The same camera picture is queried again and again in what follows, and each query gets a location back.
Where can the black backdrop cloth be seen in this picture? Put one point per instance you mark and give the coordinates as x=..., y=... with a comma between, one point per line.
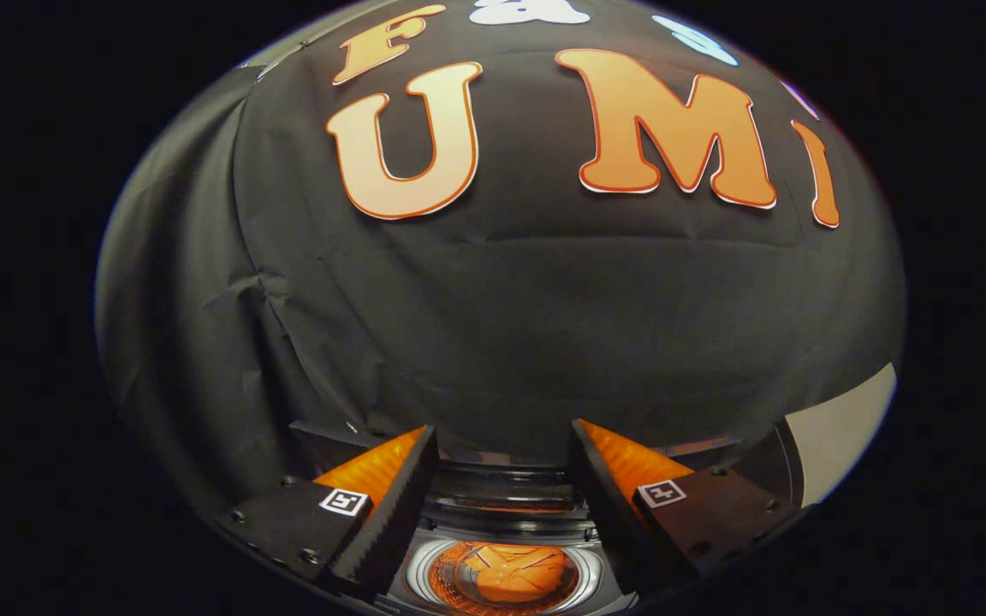
x=501, y=325
x=168, y=299

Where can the yellow polo shirt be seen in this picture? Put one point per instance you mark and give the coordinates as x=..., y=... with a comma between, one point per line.
x=514, y=573

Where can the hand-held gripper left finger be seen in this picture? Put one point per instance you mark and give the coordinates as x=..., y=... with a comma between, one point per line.
x=386, y=530

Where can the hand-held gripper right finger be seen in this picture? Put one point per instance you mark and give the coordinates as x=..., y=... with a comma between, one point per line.
x=608, y=522

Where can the top-load washing machine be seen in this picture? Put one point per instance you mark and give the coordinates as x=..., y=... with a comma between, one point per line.
x=583, y=575

